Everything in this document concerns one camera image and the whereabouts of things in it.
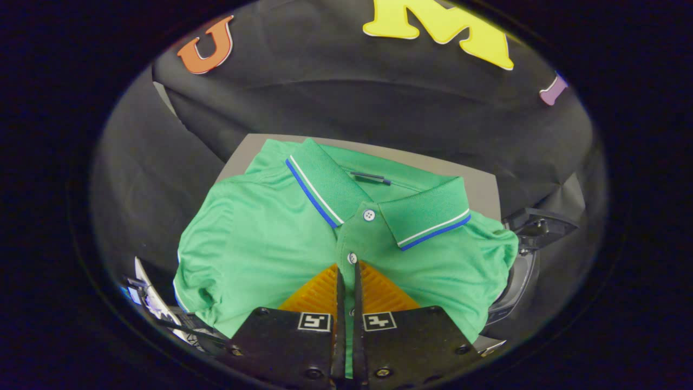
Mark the grey washing machine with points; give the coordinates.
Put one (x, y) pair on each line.
(520, 281)

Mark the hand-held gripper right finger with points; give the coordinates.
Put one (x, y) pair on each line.
(360, 336)

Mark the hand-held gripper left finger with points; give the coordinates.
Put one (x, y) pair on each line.
(340, 325)

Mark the white and blue object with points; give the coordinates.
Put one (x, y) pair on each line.
(151, 298)

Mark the transparent washing machine lid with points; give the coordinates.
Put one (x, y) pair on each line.
(541, 227)

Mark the grey cabinet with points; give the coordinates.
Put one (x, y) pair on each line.
(482, 189)

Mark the green polo shirt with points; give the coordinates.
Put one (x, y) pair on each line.
(260, 238)

